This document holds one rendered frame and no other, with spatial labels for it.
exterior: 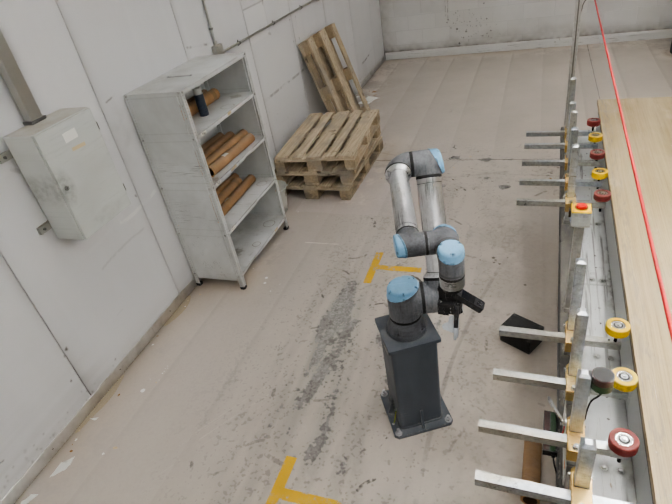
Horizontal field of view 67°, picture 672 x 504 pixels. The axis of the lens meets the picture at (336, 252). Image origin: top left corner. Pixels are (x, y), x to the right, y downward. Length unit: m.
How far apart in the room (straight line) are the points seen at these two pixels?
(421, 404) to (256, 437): 0.93
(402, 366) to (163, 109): 2.17
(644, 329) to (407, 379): 1.06
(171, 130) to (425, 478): 2.54
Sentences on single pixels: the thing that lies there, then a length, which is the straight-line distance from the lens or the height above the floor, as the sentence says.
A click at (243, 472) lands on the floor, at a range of 2.92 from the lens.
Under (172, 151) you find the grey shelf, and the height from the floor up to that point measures 1.16.
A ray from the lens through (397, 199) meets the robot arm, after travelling 2.09.
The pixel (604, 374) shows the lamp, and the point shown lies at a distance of 1.66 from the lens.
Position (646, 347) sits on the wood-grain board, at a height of 0.90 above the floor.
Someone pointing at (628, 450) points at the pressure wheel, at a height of 0.91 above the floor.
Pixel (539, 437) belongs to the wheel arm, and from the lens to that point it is 1.82.
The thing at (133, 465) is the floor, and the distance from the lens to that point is 3.22.
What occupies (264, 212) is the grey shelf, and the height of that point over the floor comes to 0.16.
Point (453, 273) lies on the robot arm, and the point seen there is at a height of 1.23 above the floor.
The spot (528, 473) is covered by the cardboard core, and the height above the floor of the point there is 0.08.
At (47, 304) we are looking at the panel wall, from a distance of 3.27.
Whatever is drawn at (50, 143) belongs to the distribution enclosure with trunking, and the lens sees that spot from 2.95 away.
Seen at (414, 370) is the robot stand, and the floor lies 0.43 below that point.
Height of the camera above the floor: 2.32
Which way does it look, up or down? 33 degrees down
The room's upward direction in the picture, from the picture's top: 11 degrees counter-clockwise
